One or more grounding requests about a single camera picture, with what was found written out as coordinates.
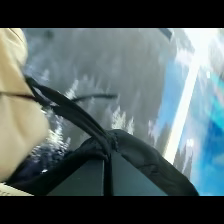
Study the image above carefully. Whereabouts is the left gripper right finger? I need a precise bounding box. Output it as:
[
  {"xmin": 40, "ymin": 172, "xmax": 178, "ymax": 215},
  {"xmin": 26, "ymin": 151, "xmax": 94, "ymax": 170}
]
[{"xmin": 110, "ymin": 151, "xmax": 168, "ymax": 196}]

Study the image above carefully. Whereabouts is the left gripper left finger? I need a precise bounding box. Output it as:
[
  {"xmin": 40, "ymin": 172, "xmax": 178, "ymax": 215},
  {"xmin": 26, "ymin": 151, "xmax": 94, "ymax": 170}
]
[{"xmin": 47, "ymin": 157, "xmax": 105, "ymax": 196}]

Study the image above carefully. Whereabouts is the black garment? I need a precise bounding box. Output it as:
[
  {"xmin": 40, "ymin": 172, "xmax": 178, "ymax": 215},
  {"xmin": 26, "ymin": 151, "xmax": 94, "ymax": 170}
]
[{"xmin": 6, "ymin": 75, "xmax": 200, "ymax": 196}]

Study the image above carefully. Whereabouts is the beige garment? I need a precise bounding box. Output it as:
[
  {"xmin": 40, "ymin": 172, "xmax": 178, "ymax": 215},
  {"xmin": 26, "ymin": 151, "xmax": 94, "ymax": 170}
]
[{"xmin": 0, "ymin": 28, "xmax": 52, "ymax": 183}]

